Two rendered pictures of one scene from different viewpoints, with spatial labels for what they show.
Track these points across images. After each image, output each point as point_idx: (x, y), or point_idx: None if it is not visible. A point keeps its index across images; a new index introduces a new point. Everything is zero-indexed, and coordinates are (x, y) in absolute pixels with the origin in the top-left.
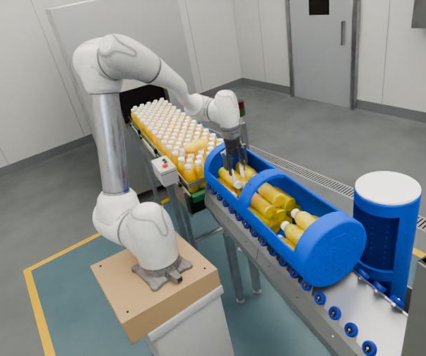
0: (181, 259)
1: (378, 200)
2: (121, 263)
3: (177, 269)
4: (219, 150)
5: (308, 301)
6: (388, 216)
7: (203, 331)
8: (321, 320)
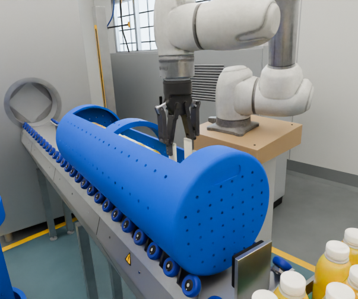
0: (216, 124)
1: None
2: (274, 127)
3: (214, 120)
4: (225, 146)
5: None
6: None
7: None
8: None
